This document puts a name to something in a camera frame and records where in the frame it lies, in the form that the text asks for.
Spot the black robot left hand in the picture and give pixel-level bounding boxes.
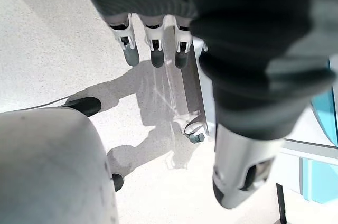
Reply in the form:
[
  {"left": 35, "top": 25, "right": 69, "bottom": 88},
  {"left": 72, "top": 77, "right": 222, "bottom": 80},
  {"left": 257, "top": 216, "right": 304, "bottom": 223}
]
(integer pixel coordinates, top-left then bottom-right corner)
[{"left": 72, "top": 0, "right": 337, "bottom": 210}]

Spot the black floor cable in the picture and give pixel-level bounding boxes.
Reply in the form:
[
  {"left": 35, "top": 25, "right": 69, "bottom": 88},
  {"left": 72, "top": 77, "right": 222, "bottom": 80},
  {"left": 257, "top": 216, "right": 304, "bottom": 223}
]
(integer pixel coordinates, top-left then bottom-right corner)
[{"left": 0, "top": 96, "right": 70, "bottom": 114}]

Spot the cart caster wheel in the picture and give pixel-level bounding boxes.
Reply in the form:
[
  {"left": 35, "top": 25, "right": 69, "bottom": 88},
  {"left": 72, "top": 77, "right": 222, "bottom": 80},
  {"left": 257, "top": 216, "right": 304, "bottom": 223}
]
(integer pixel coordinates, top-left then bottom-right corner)
[{"left": 181, "top": 118, "right": 206, "bottom": 145}]

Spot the silver robot left leg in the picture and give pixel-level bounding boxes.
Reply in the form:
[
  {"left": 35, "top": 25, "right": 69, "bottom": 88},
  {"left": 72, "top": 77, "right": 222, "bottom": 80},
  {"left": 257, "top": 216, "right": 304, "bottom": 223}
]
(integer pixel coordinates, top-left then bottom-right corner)
[{"left": 0, "top": 96, "right": 119, "bottom": 224}]

